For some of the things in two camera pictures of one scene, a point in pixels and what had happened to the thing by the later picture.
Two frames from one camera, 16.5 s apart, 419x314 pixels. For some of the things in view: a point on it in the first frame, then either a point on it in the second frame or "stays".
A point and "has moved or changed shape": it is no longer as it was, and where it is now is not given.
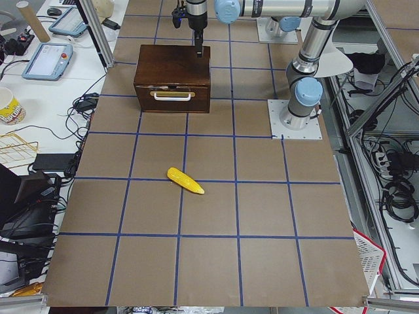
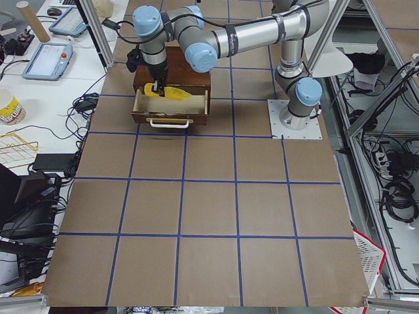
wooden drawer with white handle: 173,98 has moved or changed shape
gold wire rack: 14,152 stays
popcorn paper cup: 11,110 stays
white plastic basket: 372,256 stays
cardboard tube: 34,21 stays
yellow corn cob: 184,180 → 170,92
